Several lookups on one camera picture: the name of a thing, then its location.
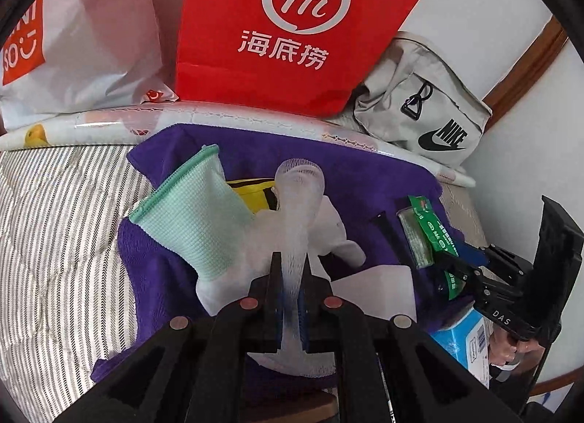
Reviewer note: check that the purple towel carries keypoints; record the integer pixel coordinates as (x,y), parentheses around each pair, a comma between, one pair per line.
(356,185)

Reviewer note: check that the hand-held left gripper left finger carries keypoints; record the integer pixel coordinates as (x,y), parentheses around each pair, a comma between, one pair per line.
(273,313)

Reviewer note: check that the wooden headboard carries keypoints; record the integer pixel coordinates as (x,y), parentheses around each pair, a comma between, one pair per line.
(534,62)

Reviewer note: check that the white patterned paper roll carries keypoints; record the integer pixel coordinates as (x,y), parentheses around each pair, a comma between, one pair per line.
(91,124)

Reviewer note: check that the green tissue pack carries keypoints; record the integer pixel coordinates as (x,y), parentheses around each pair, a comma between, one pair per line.
(415,240)

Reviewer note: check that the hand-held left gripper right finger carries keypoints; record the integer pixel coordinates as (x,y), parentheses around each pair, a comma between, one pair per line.
(305,313)

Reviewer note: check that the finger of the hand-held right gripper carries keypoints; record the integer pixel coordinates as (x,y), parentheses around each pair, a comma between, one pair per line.
(461,274)
(474,254)

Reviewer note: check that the green plastic snack bag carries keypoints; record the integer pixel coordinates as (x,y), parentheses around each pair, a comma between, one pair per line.
(440,240)

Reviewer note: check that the blue tissue pack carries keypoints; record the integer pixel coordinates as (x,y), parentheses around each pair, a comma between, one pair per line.
(461,345)

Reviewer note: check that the person's right hand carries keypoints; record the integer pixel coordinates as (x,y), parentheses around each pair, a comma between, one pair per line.
(513,350)

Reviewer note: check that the yellow and black packet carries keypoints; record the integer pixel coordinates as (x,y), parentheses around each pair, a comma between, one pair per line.
(248,194)

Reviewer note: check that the white glove with mint cuff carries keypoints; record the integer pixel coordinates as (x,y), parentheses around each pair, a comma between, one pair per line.
(191,222)

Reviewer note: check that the striped mattress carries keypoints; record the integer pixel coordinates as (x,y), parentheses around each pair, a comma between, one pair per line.
(54,222)

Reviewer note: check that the white plastic shopping bag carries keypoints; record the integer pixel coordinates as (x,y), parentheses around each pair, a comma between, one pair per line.
(91,39)

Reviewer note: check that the white foam mesh sleeve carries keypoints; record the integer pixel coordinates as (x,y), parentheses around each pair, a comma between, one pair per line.
(299,190)

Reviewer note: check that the white paper sheet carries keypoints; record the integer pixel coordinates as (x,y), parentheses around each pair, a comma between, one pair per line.
(374,290)

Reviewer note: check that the grey waist bag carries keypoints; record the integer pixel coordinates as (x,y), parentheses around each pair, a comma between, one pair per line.
(424,103)

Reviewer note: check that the red paper shopping bag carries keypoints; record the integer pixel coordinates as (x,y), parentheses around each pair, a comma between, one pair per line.
(296,39)

